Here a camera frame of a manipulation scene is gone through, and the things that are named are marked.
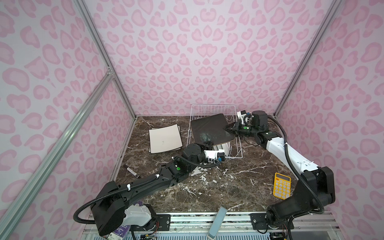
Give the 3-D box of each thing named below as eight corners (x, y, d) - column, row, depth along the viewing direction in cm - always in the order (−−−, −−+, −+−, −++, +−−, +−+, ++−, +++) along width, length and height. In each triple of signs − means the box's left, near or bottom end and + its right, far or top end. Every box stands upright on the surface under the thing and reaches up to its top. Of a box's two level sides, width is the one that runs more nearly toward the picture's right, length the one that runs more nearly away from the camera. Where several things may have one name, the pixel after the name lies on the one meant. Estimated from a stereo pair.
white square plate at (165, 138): (149, 154, 100) (148, 152, 98) (149, 130, 114) (148, 128, 111) (183, 148, 103) (183, 146, 101) (180, 126, 116) (179, 123, 114)
